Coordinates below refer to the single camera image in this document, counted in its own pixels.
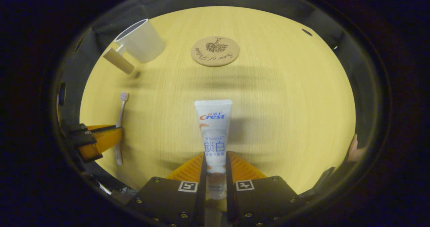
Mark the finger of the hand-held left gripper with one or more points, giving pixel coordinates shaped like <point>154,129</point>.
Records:
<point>80,129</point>
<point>100,143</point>

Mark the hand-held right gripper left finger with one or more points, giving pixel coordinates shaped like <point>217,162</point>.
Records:
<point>168,200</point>

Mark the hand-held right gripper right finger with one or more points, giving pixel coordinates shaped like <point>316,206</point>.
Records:
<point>262,200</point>

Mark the pale pink toothbrush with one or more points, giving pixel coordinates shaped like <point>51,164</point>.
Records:
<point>121,112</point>

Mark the white toothpaste tube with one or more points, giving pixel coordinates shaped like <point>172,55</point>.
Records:
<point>213,133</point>

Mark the round cork coaster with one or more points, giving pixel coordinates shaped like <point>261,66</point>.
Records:
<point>215,51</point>

